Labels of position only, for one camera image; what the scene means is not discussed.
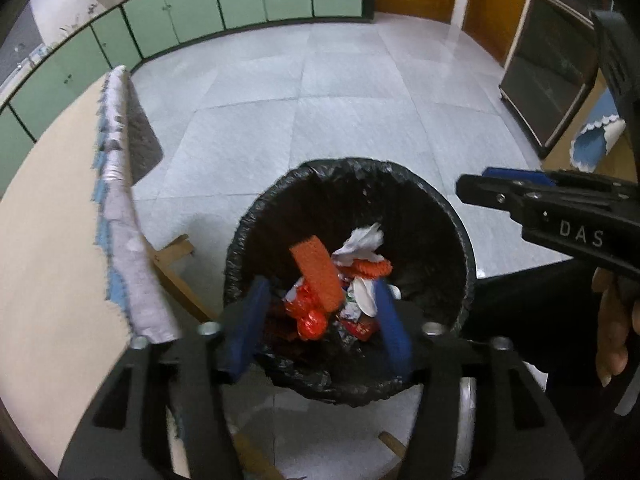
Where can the small red packet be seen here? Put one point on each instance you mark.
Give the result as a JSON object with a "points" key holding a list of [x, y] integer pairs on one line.
{"points": [[357, 329]]}

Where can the beige tablecloth with blue scallops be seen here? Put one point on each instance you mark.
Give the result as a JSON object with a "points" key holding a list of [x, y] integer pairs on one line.
{"points": [[45, 210]]}

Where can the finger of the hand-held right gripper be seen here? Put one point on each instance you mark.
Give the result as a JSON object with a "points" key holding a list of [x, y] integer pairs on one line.
{"points": [[520, 177], [490, 192]]}

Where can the orange sponge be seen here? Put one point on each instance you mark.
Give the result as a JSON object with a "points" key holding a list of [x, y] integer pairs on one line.
{"points": [[315, 270]]}

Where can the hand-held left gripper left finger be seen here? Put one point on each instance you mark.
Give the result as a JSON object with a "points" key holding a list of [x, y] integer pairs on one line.
{"points": [[245, 330]]}

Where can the black lined trash bin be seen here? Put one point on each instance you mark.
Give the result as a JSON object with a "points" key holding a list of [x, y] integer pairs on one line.
{"points": [[425, 240]]}

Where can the red ruffled wrapper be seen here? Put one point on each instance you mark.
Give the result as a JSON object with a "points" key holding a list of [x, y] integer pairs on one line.
{"points": [[372, 267]]}

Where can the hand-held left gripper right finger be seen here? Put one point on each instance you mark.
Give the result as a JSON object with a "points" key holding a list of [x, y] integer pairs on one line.
{"points": [[395, 335]]}

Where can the dark glass-door cabinet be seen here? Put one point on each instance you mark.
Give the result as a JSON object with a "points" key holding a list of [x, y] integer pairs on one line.
{"points": [[550, 60]]}

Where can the person's right hand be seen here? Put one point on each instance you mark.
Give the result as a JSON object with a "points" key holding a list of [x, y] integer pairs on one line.
{"points": [[614, 330]]}

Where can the crumpled shiny red wrapper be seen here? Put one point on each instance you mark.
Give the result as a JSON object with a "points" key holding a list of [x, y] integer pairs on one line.
{"points": [[310, 325]]}

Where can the wooden table frame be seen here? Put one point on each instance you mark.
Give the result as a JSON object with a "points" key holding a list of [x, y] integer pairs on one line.
{"points": [[175, 280]]}

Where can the blue scalloped cloth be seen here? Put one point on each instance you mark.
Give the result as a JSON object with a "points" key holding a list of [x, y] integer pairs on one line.
{"points": [[590, 145]]}

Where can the crumpled white paper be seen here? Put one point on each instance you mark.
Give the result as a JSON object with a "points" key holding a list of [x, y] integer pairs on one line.
{"points": [[362, 242]]}

